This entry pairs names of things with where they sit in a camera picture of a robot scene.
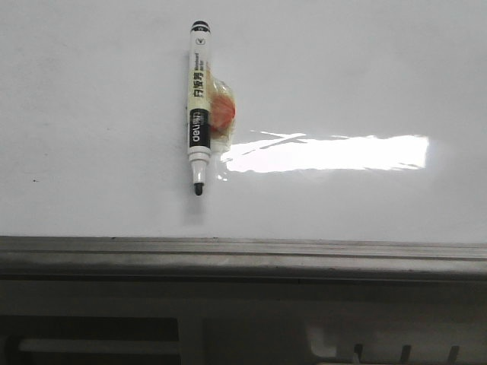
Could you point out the orange magnet taped to marker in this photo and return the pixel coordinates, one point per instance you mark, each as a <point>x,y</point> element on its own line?
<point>223,115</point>

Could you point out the black and white whiteboard marker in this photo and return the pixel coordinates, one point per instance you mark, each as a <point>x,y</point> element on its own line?
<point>198,104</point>

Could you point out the white whiteboard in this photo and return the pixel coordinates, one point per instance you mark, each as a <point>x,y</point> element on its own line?
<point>356,120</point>

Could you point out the grey aluminium whiteboard tray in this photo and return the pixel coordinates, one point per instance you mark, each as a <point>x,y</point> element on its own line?
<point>179,257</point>

